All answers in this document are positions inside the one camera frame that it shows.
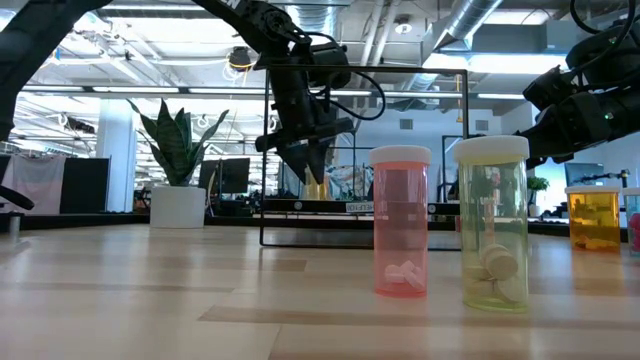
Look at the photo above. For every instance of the black jointed stand arm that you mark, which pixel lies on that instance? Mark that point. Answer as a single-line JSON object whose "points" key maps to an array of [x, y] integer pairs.
{"points": [[623, 174]]}

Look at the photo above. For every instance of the black aluminium rail frame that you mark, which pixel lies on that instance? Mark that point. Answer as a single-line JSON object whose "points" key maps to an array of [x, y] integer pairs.
{"points": [[75, 221]]}

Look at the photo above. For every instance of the pink pill bottle white cap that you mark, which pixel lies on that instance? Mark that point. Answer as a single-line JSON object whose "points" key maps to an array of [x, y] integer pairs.
{"points": [[400, 225]]}

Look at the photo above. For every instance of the silver spiral ceiling duct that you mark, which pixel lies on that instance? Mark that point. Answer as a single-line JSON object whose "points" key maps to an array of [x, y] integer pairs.
{"points": [[470, 20], [320, 20]]}

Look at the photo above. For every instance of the grey metal post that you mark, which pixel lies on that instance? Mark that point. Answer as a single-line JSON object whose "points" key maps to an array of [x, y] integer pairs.
{"points": [[15, 223]]}

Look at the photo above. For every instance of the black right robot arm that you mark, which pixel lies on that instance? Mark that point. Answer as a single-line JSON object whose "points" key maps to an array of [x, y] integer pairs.
{"points": [[625, 65]]}

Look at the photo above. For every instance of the small green potted plant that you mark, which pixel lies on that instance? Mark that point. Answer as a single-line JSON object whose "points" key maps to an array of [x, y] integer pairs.
{"points": [[537, 184]]}

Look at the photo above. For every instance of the snake plant in white pot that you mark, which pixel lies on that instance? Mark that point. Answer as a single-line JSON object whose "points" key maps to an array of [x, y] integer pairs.
{"points": [[177, 207]]}

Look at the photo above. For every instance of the black computer monitor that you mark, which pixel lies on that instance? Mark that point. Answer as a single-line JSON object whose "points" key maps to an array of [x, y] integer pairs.
{"points": [[235, 175], [209, 176]]}

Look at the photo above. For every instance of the white pillar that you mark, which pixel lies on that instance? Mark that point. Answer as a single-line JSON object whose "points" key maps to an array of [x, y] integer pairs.
{"points": [[116, 160]]}

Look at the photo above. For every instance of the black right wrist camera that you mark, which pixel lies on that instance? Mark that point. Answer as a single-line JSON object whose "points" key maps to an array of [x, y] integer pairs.
{"points": [[550, 87]]}

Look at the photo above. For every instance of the wide bright ceiling light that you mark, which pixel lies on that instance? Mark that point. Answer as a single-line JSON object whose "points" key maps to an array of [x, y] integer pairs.
{"points": [[500, 64]]}

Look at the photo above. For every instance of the amber pill bottle white cap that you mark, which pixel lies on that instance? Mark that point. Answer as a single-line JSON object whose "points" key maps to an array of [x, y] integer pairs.
{"points": [[593, 220]]}

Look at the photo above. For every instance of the black-framed wooden shelf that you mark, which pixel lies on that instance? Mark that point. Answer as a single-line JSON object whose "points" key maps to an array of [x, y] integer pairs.
{"points": [[310, 205]]}

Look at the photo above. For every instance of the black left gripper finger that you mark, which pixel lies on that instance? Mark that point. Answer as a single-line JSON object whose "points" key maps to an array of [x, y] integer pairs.
{"points": [[296, 162], [320, 157]]}

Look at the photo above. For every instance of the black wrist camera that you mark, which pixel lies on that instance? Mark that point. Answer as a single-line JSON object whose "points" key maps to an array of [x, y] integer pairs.
{"points": [[550, 87], [330, 65]]}

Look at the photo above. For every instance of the pale hanging cloth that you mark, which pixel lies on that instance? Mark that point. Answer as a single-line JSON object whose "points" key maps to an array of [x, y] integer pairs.
{"points": [[35, 182]]}

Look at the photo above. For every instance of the black partition panel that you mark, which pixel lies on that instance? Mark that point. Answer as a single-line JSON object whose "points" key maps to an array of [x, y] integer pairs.
{"points": [[85, 187]]}

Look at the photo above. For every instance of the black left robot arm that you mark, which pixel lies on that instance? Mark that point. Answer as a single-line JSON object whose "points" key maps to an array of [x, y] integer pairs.
{"points": [[30, 50]]}

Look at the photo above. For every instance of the yellow-green pill bottle white cap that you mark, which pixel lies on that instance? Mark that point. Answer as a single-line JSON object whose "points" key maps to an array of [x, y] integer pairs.
{"points": [[492, 225]]}

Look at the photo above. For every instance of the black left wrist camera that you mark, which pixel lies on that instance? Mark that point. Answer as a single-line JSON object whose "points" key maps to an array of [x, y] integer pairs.
{"points": [[330, 65]]}

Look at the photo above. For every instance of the bluish lit monitor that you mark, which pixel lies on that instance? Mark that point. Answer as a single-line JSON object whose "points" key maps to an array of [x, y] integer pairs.
{"points": [[582, 174]]}

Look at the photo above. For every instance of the yellow pill bottle white cap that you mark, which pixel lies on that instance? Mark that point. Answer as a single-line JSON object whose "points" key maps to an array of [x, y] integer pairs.
{"points": [[316, 192]]}

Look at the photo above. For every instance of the red bottle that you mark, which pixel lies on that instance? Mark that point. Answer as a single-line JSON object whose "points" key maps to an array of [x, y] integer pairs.
{"points": [[633, 205]]}

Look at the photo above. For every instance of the long ceiling light strip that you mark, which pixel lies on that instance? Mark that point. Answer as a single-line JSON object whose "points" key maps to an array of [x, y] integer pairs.
{"points": [[135, 90]]}

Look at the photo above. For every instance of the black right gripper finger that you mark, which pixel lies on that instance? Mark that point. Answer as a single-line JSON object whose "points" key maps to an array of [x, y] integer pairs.
{"points": [[542, 150]]}

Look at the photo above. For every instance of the reddish pill bottle white cap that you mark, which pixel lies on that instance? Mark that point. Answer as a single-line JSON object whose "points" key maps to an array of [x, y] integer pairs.
{"points": [[456, 223]]}

